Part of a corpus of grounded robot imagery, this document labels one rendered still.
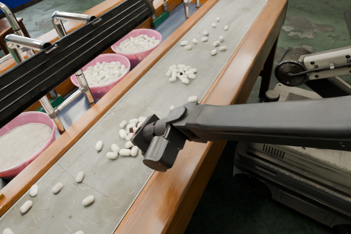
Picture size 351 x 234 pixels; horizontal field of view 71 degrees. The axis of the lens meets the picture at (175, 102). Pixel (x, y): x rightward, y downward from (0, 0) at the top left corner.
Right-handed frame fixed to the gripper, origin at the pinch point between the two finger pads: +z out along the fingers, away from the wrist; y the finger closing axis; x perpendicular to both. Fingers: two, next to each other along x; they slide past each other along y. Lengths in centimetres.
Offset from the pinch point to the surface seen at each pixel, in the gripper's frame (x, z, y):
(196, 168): 15.7, -10.6, -1.7
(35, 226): -2.6, 13.7, 29.9
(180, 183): 14.4, -9.5, 4.0
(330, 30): 98, 16, -266
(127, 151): 1.8, 6.1, 1.7
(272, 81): 74, 42, -151
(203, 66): 5, 7, -52
